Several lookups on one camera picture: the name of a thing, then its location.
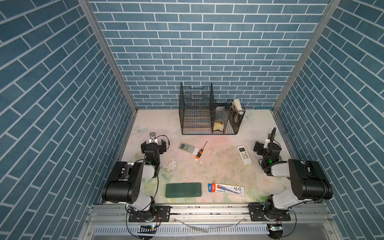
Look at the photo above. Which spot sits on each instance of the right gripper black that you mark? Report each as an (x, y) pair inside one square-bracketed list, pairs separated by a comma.
[(258, 147)]

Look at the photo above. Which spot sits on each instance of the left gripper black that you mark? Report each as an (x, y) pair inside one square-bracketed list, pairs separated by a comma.
[(144, 146)]

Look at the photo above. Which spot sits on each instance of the white remote control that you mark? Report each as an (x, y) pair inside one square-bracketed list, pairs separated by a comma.
[(245, 157)]

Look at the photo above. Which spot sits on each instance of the grey remote with teal buttons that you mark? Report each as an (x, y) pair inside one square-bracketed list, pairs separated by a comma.
[(188, 148)]

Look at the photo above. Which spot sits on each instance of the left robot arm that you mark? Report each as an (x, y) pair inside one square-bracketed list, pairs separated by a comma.
[(124, 182)]

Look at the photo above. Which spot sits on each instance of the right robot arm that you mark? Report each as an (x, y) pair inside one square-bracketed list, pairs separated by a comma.
[(308, 180)]

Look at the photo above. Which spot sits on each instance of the orange black screwdriver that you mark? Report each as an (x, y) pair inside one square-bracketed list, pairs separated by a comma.
[(199, 154)]

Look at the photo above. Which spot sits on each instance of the dark green rectangular case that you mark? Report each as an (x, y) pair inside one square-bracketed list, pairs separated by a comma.
[(183, 190)]

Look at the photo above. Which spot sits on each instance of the toothpaste box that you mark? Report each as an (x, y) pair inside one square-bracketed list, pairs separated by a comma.
[(226, 189)]

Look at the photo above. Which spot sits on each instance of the white block in basket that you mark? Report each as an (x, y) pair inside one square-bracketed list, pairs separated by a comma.
[(237, 106)]

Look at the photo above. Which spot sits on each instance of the yellow item in basket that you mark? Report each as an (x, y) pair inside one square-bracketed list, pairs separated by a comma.
[(218, 127)]

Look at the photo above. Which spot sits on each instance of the pink handled scraper tool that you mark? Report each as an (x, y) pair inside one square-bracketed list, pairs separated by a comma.
[(152, 137)]

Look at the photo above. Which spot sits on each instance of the black wire mesh basket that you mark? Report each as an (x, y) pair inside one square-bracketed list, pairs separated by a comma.
[(198, 110)]

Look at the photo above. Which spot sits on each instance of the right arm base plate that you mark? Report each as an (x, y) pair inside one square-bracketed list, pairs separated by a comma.
[(260, 213)]

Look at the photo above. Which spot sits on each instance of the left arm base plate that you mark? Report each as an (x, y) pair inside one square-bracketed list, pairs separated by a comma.
[(155, 213)]

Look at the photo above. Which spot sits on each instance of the aluminium front rail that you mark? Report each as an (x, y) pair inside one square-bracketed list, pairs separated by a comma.
[(115, 214)]

